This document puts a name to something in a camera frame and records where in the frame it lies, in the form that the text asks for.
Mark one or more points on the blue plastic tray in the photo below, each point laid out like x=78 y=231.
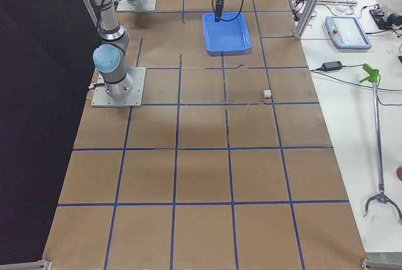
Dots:
x=227 y=38

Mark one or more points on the green handled reacher grabber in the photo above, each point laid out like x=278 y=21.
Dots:
x=380 y=197

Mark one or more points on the white block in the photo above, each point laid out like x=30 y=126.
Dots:
x=267 y=94

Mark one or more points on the black power adapter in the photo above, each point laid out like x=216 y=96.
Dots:
x=332 y=66

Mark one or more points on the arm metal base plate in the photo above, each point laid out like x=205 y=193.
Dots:
x=128 y=92
x=136 y=6

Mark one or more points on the robot teach pendant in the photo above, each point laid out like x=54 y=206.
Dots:
x=347 y=33

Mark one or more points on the aluminium frame post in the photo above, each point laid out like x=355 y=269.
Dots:
x=305 y=18

